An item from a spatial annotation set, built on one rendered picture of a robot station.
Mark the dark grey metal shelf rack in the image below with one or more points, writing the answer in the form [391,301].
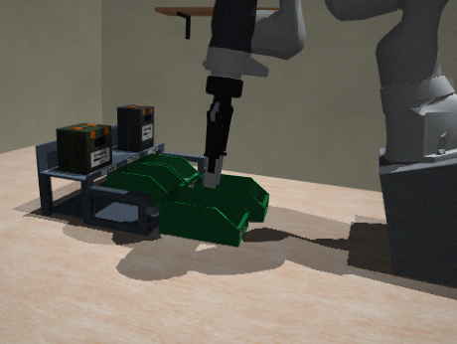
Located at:
[93,213]

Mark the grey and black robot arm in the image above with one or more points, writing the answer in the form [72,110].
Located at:
[420,117]

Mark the dark green tool case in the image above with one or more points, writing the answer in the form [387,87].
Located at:
[84,148]

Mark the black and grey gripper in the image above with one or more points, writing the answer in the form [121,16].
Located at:
[218,123]

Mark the green bin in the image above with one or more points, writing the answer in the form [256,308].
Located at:
[136,177]
[245,190]
[179,165]
[203,215]

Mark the black storage case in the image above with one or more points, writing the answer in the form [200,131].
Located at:
[135,127]

